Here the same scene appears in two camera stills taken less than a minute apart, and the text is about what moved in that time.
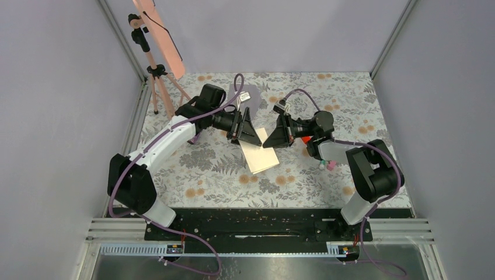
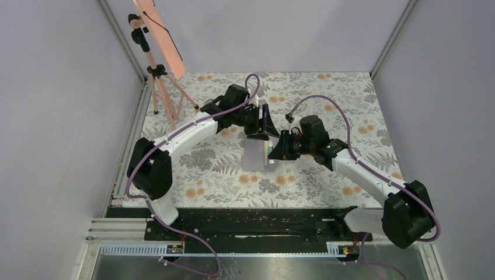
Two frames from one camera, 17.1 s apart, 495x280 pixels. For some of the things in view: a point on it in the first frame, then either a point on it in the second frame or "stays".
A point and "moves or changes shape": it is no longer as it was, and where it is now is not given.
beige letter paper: (258, 158) moves or changes shape
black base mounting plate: (264, 227) stays
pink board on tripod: (163, 35) stays
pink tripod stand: (157, 72) stays
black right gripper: (284, 134) to (282, 150)
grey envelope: (248, 97) moves or changes shape
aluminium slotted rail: (160, 249) stays
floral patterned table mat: (323, 112) stays
